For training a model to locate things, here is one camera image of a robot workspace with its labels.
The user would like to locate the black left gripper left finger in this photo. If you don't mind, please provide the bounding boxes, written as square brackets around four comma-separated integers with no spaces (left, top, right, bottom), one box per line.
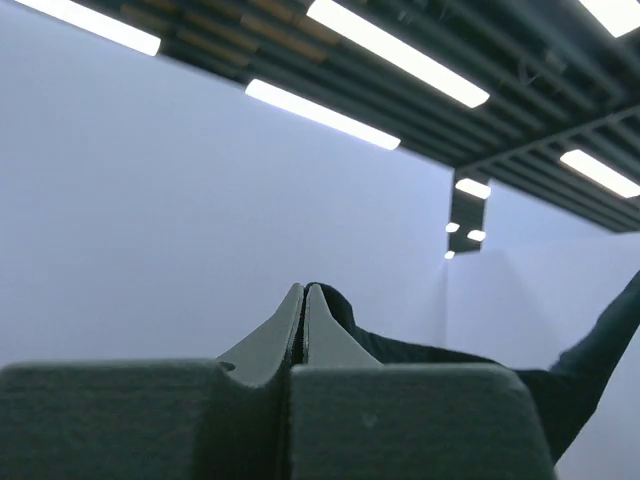
[1,284,304,479]

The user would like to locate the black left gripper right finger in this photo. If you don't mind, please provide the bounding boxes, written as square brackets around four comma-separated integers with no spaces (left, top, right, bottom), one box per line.
[290,285,555,479]

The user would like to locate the black t-shirt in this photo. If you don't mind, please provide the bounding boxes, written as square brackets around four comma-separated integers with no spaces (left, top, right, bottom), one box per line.
[317,275,639,462]

